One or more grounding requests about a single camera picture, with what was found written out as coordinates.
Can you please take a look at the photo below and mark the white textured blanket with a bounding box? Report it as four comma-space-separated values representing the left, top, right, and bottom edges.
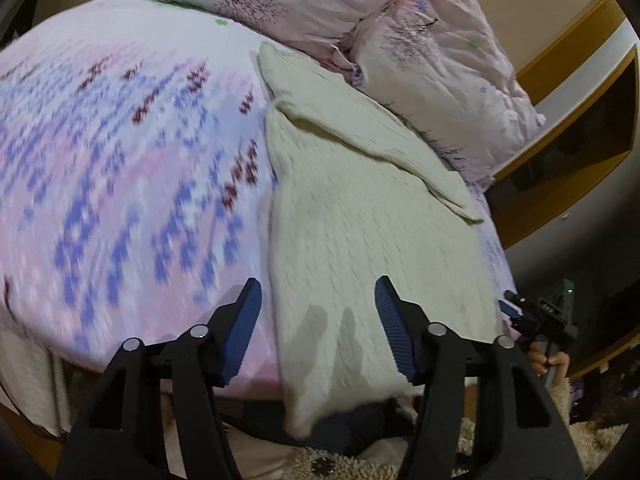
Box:
0, 327, 73, 437

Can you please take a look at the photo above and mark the person's right hand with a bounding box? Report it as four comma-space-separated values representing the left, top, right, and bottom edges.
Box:
529, 342, 571, 377

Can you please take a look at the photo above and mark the pink purple printed bed sheet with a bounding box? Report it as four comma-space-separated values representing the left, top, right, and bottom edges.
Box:
0, 0, 518, 403

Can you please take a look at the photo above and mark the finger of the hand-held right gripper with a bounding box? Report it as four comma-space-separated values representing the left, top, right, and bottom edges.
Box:
498, 290, 525, 332

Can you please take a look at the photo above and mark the cream knit sweater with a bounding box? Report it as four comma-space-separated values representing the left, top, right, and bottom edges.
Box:
257, 41, 506, 440

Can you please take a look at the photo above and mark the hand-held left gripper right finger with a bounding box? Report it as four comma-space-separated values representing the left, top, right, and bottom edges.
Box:
374, 275, 587, 480

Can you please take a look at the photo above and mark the pink floral pillow right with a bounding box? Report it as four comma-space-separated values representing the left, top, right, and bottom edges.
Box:
332, 0, 547, 188

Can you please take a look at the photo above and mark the wooden bed headboard shelf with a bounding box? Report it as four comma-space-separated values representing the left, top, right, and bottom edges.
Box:
487, 0, 640, 251

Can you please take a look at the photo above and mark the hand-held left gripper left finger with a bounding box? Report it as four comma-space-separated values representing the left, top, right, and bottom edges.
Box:
55, 278, 263, 480

